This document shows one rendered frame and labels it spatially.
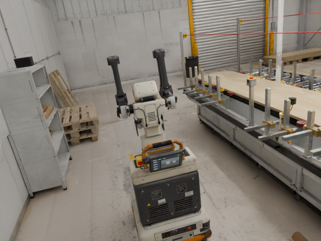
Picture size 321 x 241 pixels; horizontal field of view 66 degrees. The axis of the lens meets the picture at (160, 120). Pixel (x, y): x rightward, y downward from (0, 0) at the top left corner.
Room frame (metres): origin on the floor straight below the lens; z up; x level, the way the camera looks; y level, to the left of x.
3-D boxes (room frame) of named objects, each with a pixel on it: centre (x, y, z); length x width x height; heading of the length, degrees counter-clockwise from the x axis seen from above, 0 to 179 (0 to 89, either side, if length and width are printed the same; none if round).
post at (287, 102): (1.93, -1.07, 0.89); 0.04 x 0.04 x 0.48; 12
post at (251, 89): (2.44, -0.96, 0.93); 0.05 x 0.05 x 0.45; 12
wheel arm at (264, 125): (2.13, -0.98, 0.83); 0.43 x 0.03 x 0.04; 102
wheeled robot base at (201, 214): (1.92, 0.05, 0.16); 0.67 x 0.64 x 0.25; 11
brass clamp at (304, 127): (1.67, -1.13, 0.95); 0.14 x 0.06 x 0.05; 12
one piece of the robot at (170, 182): (1.82, 0.04, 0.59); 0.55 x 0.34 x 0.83; 101
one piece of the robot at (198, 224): (1.60, -0.03, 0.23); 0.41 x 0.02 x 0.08; 101
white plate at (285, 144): (1.96, -1.04, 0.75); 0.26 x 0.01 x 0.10; 12
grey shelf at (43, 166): (3.17, 1.64, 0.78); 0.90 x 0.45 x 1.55; 12
